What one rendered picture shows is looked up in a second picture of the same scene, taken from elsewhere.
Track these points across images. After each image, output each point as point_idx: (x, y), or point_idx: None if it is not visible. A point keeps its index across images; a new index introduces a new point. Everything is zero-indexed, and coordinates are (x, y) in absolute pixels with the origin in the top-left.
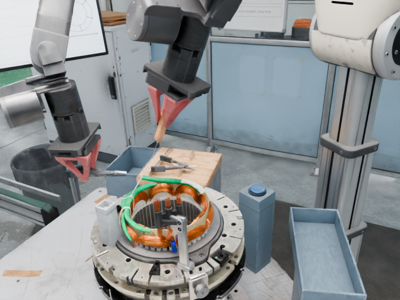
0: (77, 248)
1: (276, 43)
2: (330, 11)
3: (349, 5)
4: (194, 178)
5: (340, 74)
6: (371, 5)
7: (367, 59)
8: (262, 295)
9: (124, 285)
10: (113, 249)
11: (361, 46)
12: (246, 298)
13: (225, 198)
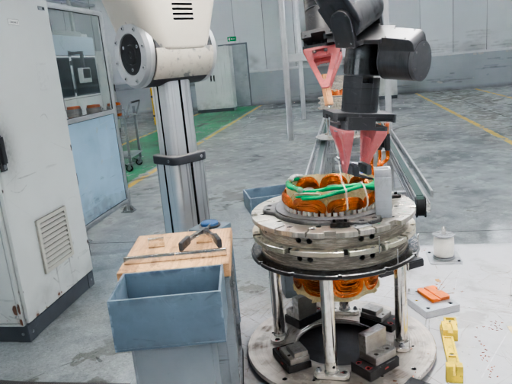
0: None
1: None
2: (174, 27)
3: (190, 20)
4: None
5: (172, 88)
6: (207, 18)
7: (211, 61)
8: (269, 313)
9: (411, 221)
10: (392, 212)
11: (206, 51)
12: (285, 311)
13: (270, 200)
